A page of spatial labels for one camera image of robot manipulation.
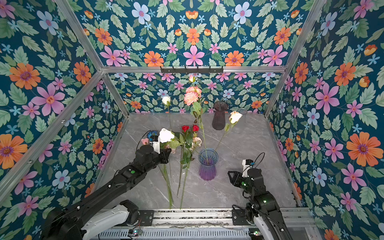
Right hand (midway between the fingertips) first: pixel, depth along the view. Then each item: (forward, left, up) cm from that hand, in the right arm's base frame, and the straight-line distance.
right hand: (229, 173), depth 79 cm
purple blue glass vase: (+5, +12, +8) cm, 15 cm away
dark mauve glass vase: (+37, +4, +2) cm, 38 cm away
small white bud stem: (+33, +35, +22) cm, 53 cm away
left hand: (+10, +30, +11) cm, 34 cm away
